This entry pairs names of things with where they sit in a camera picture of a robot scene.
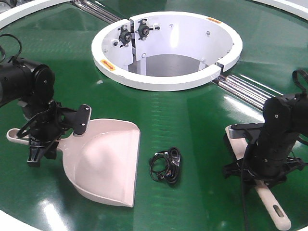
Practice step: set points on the left green bearing block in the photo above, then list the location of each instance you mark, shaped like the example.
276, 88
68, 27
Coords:
125, 36

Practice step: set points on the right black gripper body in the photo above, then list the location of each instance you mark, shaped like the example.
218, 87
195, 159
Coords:
252, 163

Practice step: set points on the steel transfer rollers top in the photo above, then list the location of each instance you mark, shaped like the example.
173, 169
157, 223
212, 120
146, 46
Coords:
96, 10

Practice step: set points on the steel transfer rollers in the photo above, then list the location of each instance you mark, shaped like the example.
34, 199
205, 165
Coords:
247, 89
96, 10

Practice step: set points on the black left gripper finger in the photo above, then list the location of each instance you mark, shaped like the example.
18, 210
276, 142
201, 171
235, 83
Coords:
51, 151
36, 152

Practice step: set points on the green bearing block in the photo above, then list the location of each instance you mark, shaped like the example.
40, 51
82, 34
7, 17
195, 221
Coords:
125, 36
144, 29

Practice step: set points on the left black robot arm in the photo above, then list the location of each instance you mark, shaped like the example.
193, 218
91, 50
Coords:
32, 84

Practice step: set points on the beige plastic dustpan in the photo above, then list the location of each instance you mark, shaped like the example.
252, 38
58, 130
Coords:
102, 163

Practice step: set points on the steel transfer rollers right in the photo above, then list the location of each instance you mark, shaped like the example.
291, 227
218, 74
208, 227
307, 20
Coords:
247, 89

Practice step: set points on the right green bearing block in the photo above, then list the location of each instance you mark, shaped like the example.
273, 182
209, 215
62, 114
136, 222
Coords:
144, 29

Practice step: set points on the beige hand broom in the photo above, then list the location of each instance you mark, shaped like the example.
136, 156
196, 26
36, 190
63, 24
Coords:
275, 211

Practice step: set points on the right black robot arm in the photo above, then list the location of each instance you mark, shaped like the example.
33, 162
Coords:
285, 117

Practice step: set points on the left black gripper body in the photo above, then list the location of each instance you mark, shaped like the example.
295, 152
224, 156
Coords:
46, 122

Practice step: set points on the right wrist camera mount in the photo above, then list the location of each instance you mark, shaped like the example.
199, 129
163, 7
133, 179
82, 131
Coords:
249, 130

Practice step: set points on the white outer conveyor rim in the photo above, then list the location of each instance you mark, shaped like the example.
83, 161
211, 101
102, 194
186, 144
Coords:
296, 7

